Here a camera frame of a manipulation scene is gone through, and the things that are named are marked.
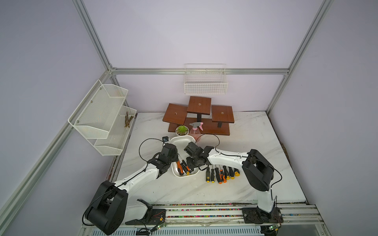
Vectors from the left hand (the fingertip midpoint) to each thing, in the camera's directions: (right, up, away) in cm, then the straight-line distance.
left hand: (171, 153), depth 89 cm
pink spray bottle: (+15, +12, +9) cm, 21 cm away
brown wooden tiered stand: (+29, +21, +7) cm, 36 cm away
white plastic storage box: (+5, +6, +2) cm, 8 cm away
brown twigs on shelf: (-32, +20, +9) cm, 38 cm away
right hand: (+13, -8, +2) cm, 15 cm away
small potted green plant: (+6, +14, +9) cm, 18 cm away
